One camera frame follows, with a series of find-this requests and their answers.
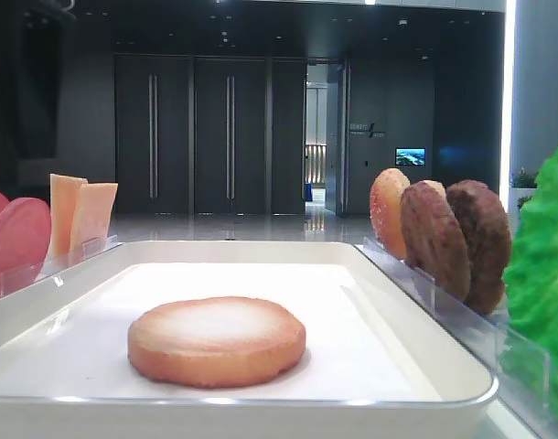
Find inner red tomato slice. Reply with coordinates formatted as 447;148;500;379
0;198;51;298

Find left clear acrylic rack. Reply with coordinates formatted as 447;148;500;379
0;235;120;298

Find inner golden bun slice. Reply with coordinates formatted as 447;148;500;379
370;168;410;260

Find orange cheese slice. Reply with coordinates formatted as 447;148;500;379
49;174;88;258
70;183;118;252

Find potted plant with flowers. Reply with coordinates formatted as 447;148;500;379
510;168;539;212

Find inner brown meat patty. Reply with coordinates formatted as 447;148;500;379
401;181;470;302

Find right clear acrylic rack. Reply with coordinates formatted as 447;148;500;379
360;237;558;438

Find golden bun slice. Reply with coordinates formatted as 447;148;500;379
423;180;446;198
370;168;410;260

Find white rectangular metal tray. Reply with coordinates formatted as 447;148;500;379
0;241;499;438

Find tan bun slice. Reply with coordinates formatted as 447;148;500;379
127;296;306;389

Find brown meat patty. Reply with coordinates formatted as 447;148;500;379
446;180;512;316
401;181;470;302

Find dark double doors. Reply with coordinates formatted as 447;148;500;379
115;55;306;214

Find green lettuce leaf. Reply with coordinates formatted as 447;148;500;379
503;148;558;418

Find outer brown meat patty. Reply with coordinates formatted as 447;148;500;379
446;180;512;316

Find clear acrylic rack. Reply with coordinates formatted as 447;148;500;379
360;237;558;438
0;235;120;298

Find wall mounted display screen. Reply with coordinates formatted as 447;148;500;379
395;148;425;166

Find outer golden bun slice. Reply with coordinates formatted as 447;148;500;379
423;180;446;198

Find outer orange cheese slice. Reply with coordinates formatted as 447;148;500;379
49;174;88;258

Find inner orange cheese slice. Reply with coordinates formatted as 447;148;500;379
70;183;118;252

